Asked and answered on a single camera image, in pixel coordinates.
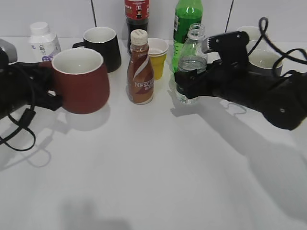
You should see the white blueberry yogurt carton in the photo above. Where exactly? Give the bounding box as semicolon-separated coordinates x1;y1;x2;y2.
29;22;61;62

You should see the green soda bottle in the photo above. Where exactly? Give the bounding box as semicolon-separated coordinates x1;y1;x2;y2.
172;0;203;72

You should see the brown Nescafe coffee bottle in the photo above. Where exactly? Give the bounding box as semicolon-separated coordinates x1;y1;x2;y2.
127;29;154;104

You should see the white ceramic mug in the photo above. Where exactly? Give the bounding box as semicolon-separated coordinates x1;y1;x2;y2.
237;26;268;54

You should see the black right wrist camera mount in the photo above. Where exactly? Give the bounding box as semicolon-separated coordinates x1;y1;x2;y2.
201;31;249;70

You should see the dark grey ceramic mug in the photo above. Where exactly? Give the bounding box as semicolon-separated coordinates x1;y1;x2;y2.
249;49;280;76

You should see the clear water bottle green label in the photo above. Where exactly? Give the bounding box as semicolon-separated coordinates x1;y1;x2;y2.
175;23;209;104

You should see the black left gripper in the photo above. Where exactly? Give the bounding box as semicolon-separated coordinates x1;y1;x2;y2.
0;62;63;118

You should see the cola bottle red label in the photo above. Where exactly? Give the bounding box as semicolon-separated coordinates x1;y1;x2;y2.
124;0;150;54

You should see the black ceramic mug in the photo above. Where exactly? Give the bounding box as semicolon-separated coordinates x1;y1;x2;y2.
72;27;121;73

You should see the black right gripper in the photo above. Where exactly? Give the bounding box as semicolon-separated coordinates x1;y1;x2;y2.
175;61;307;130

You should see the red ceramic mug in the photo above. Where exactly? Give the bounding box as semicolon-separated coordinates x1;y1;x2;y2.
39;47;110;114

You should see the yellow paper cup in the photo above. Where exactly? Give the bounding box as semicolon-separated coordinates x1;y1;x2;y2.
149;54;167;81

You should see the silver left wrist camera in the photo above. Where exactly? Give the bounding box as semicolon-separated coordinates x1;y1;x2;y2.
0;39;18;63

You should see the white paper cup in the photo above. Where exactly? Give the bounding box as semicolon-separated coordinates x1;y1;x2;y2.
148;38;169;56

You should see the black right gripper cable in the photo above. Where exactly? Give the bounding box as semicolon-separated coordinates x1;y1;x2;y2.
258;16;307;79

